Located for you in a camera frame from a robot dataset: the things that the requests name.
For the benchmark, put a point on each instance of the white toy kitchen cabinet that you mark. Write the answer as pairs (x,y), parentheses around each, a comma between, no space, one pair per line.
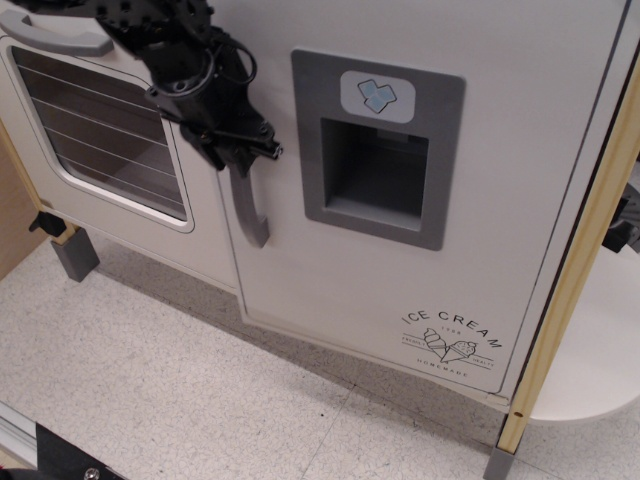
(396,180)

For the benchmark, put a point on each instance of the black clamp right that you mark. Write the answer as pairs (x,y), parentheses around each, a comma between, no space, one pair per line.
(624,227)

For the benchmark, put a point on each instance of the white oven door with window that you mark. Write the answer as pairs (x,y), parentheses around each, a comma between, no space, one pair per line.
(100,155)

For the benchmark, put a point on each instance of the light wooden post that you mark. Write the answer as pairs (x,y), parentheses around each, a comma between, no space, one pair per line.
(610,177)
(30,188)

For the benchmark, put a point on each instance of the aluminium rail bottom left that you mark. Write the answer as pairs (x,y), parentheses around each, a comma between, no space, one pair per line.
(18,436)

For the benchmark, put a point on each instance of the grey right foot cap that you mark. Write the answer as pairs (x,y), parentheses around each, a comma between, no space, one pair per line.
(499,465)

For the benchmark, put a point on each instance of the grey fridge door handle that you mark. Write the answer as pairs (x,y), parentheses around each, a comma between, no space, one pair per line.
(254,225)

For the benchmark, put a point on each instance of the white toy fridge door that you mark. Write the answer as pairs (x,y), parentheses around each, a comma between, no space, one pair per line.
(542,82)

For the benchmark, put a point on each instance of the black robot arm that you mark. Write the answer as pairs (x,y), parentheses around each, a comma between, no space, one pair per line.
(200,74)

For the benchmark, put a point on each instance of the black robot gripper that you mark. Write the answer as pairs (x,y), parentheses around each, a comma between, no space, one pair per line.
(218,121)

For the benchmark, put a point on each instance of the light wooden left post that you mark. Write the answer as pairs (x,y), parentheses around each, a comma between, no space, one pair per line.
(30,188)

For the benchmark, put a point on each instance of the grey oven door handle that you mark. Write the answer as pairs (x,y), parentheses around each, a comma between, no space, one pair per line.
(86,44)

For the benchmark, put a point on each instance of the grey ice dispenser panel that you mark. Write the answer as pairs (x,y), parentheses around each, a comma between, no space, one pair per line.
(377,145)

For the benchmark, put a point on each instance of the grey foot cap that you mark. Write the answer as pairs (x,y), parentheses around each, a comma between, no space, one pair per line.
(499,465)
(77,255)

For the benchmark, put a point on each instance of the plywood side panel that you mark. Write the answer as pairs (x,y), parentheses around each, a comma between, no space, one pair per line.
(17,213)

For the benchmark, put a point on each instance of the black clamp knob left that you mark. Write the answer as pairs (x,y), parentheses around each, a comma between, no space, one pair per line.
(49,223)

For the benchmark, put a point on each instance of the black base plate with screw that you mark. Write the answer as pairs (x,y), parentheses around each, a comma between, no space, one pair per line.
(58,459)

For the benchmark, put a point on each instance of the white round table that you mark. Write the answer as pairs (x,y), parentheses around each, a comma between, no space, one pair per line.
(595,372)

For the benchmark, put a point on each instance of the grey left foot cap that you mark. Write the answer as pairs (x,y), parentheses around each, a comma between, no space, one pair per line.
(77,255)

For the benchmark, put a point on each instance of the light wooden right post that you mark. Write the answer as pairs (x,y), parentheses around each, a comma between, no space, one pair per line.
(610,177)

